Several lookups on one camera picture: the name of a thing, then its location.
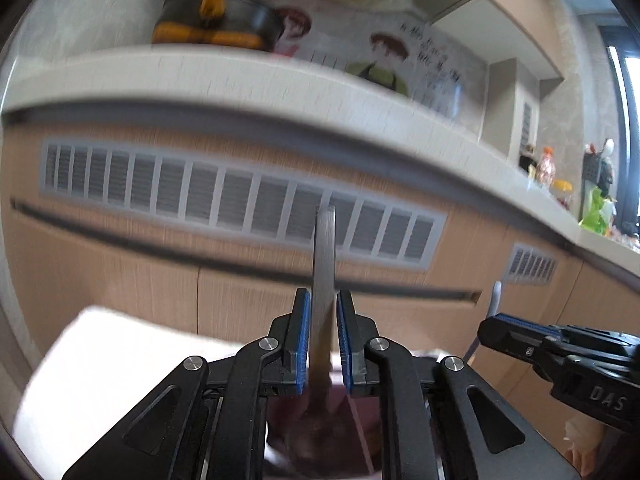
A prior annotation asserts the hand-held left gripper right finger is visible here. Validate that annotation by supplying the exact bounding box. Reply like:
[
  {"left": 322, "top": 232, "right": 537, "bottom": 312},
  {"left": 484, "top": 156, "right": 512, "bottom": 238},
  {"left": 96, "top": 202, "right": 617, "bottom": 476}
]
[{"left": 336, "top": 290, "right": 581, "bottom": 480}]

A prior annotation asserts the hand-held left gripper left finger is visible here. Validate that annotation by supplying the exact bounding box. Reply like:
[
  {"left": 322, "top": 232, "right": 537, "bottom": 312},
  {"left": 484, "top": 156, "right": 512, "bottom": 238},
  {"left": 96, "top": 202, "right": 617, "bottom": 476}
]
[{"left": 62, "top": 287, "right": 313, "bottom": 480}]

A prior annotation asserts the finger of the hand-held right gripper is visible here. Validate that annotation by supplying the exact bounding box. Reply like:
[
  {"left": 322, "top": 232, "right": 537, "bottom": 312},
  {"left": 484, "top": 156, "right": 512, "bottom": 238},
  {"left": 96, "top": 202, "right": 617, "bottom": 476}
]
[
  {"left": 492, "top": 311, "right": 571, "bottom": 332},
  {"left": 477, "top": 319, "right": 553, "bottom": 361}
]

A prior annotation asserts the blue-grey plastic spoon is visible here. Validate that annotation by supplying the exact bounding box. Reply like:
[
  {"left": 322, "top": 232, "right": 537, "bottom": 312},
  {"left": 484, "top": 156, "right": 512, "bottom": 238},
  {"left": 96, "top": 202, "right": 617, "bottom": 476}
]
[{"left": 462, "top": 280, "right": 503, "bottom": 363}]

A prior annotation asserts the maroon plastic utensil holder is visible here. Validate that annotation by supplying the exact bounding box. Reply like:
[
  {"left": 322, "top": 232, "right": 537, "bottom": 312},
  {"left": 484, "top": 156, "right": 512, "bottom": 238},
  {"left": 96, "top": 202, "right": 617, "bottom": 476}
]
[{"left": 264, "top": 350, "right": 443, "bottom": 480}]

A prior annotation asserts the person's right hand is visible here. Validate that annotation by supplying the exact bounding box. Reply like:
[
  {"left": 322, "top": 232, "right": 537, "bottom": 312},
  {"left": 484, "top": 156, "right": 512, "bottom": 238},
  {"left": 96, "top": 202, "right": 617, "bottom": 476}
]
[{"left": 564, "top": 417, "right": 608, "bottom": 473}]

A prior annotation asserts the short grey vent grille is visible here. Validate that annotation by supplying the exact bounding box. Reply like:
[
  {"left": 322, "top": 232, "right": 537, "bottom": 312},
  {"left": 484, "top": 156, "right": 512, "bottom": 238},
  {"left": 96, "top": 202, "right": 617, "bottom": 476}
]
[{"left": 506, "top": 241, "right": 559, "bottom": 287}]

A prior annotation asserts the green plastic bag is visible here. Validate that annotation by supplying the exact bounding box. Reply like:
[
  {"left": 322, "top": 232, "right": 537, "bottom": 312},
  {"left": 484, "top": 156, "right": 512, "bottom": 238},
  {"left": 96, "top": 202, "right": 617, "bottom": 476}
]
[{"left": 579, "top": 187, "right": 618, "bottom": 236}]

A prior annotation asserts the jar with yellow lid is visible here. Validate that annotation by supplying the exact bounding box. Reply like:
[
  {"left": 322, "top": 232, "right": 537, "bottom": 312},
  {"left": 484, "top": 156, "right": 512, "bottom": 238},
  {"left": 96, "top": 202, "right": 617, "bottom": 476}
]
[{"left": 554, "top": 180, "right": 576, "bottom": 208}]

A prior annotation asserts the clear bottle orange cap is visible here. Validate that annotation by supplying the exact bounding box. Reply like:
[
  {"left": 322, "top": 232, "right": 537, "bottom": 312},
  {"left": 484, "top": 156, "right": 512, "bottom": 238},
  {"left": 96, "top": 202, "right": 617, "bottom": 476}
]
[{"left": 536, "top": 146, "right": 557, "bottom": 186}]

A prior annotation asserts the long grey vent grille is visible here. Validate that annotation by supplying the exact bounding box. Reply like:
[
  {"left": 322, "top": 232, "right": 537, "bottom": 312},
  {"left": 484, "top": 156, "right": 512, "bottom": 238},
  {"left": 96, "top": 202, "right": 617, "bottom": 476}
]
[{"left": 39, "top": 139, "right": 449, "bottom": 272}]

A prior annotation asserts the wooden cabinet front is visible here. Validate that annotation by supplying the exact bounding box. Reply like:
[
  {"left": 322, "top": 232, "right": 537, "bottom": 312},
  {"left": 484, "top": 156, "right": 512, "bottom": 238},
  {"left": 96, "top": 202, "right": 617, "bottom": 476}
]
[{"left": 0, "top": 115, "right": 640, "bottom": 480}]

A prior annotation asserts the white textured tablecloth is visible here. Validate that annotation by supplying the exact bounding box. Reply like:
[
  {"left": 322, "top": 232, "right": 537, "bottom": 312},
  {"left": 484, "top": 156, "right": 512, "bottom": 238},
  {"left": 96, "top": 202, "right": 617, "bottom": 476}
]
[{"left": 15, "top": 305, "right": 281, "bottom": 480}]

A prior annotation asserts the beige stone countertop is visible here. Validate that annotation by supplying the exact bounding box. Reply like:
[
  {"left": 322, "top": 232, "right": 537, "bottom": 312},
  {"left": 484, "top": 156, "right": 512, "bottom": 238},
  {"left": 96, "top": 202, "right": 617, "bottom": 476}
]
[{"left": 0, "top": 42, "right": 640, "bottom": 271}]

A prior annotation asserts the black wall rack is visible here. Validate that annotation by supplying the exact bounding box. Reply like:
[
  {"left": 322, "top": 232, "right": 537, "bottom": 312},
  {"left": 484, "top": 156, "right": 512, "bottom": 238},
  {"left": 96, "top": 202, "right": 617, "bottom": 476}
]
[{"left": 582, "top": 141, "right": 616, "bottom": 198}]

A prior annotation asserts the cartoon wall poster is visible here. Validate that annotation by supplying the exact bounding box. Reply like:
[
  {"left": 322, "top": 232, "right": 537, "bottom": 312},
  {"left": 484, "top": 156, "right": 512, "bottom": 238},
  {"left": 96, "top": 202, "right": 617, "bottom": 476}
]
[{"left": 270, "top": 2, "right": 488, "bottom": 121}]

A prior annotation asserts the black pot with yellow handle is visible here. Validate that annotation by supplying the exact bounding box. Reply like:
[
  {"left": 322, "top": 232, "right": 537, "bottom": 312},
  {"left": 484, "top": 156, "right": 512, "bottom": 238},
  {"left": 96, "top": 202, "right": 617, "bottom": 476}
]
[{"left": 162, "top": 0, "right": 283, "bottom": 53}]

